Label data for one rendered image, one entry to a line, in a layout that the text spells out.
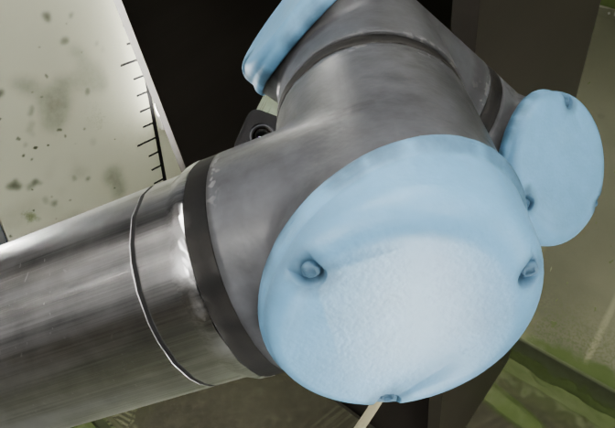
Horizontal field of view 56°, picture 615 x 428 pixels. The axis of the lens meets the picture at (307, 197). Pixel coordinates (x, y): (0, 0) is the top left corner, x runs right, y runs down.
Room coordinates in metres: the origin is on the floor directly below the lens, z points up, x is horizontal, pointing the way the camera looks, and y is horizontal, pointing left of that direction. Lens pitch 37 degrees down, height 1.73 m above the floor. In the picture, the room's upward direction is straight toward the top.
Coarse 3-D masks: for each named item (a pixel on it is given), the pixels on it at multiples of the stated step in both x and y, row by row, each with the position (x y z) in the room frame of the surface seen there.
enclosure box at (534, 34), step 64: (128, 0) 0.90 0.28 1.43; (192, 0) 1.00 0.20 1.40; (256, 0) 1.11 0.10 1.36; (448, 0) 0.91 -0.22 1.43; (512, 0) 0.52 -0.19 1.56; (576, 0) 0.67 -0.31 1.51; (192, 64) 0.98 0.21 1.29; (512, 64) 0.55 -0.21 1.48; (576, 64) 0.74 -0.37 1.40; (192, 128) 0.97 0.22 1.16
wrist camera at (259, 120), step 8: (256, 112) 0.44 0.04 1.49; (264, 112) 0.44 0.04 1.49; (248, 120) 0.44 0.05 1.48; (256, 120) 0.44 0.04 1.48; (264, 120) 0.44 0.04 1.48; (272, 120) 0.44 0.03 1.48; (248, 128) 0.43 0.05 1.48; (256, 128) 0.43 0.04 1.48; (264, 128) 0.43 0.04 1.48; (272, 128) 0.43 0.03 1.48; (240, 136) 0.42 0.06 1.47; (248, 136) 0.42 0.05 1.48; (256, 136) 0.42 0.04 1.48
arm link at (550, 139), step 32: (512, 96) 0.29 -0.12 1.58; (544, 96) 0.29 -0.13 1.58; (512, 128) 0.27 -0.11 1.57; (544, 128) 0.27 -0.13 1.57; (576, 128) 0.28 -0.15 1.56; (512, 160) 0.25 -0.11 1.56; (544, 160) 0.26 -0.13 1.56; (576, 160) 0.27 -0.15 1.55; (544, 192) 0.25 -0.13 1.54; (576, 192) 0.26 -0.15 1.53; (544, 224) 0.24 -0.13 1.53; (576, 224) 0.25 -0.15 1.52
